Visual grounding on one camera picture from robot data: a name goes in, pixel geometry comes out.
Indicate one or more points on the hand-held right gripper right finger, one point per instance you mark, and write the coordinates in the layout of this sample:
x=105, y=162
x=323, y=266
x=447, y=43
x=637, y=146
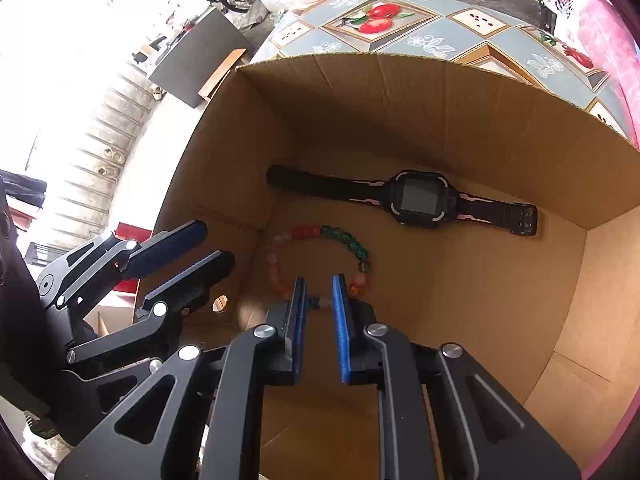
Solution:
x=341, y=330

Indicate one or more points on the grey cabinet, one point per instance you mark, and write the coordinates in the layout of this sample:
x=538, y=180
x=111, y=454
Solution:
x=200, y=60

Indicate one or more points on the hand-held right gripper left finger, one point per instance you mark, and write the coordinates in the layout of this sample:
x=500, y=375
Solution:
x=299, y=320

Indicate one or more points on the metal window railing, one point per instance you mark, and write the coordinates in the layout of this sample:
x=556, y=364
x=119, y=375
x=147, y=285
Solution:
x=95, y=160

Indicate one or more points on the large cardboard box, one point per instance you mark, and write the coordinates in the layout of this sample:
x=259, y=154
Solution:
x=450, y=125

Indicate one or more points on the small cardboard box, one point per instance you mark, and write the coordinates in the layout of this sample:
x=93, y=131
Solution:
x=117, y=322

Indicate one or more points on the pink blanket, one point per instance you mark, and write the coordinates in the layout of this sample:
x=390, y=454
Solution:
x=600, y=15

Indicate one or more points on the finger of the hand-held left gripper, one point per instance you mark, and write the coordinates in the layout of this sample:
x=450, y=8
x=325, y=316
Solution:
x=170, y=250
x=192, y=280

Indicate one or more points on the black wrist watch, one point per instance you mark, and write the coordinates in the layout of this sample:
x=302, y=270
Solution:
x=415, y=197

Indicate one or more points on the fruit print tablecloth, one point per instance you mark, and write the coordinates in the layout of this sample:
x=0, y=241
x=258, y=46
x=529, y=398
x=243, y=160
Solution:
x=320, y=35

